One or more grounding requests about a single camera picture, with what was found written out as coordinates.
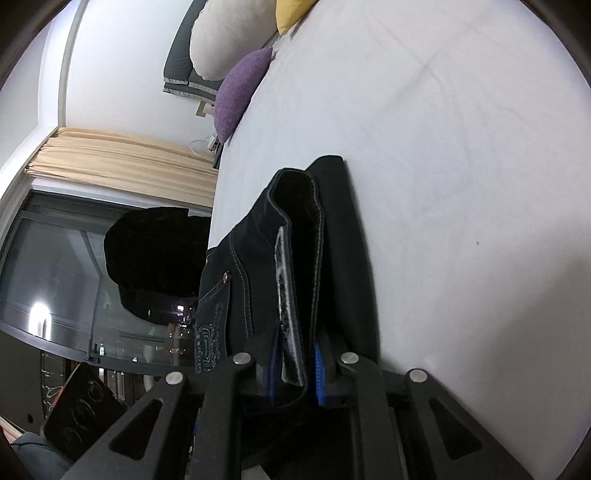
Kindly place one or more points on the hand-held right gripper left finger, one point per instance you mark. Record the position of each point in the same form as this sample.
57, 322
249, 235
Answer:
275, 374

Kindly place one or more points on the black pants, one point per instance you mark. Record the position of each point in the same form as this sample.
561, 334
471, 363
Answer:
258, 277

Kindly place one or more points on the dark grey nightstand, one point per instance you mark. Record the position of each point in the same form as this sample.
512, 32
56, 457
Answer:
218, 159

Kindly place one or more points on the pile of small bedside items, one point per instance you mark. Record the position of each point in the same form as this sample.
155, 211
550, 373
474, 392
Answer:
205, 144

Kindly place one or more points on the yellow cushion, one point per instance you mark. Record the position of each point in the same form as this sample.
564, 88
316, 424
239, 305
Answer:
291, 11

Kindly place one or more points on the bed with white sheet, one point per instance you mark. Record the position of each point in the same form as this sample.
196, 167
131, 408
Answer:
438, 161

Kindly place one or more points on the beige curtain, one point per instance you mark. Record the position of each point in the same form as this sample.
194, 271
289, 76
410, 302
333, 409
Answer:
115, 161

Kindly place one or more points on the grey padded headboard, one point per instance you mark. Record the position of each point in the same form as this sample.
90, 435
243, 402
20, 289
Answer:
182, 50

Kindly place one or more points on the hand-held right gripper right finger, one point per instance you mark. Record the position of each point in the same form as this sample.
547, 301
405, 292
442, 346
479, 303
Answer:
319, 374

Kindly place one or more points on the beige bedside panel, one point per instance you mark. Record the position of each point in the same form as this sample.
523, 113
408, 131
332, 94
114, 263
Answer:
205, 110

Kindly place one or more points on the large white pillow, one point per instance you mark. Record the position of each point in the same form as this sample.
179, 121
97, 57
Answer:
221, 41

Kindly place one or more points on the hanging dark cloth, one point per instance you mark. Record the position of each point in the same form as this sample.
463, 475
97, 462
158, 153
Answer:
152, 258

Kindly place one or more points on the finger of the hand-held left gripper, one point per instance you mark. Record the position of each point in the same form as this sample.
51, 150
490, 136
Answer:
197, 420

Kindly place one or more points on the purple cushion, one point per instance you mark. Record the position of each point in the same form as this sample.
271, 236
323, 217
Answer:
238, 92

